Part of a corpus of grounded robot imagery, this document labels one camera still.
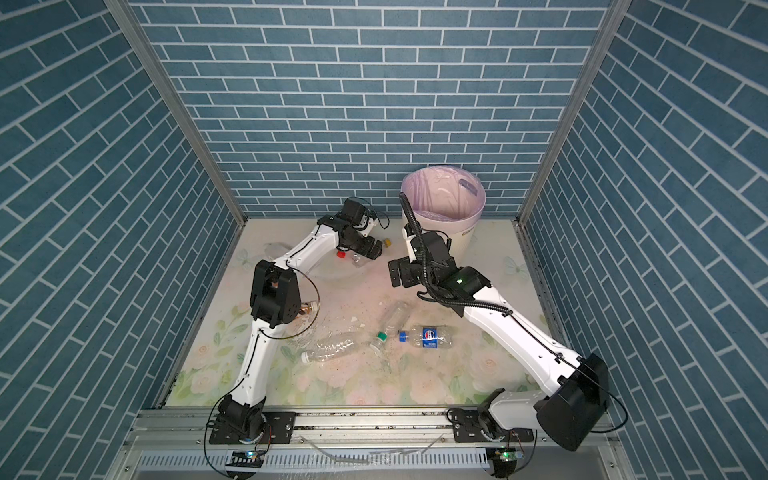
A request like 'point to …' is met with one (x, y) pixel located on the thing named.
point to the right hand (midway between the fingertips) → (408, 261)
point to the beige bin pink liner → (448, 200)
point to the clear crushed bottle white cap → (334, 346)
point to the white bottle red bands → (341, 254)
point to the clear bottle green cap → (397, 319)
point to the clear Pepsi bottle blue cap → (428, 337)
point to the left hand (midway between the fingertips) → (376, 247)
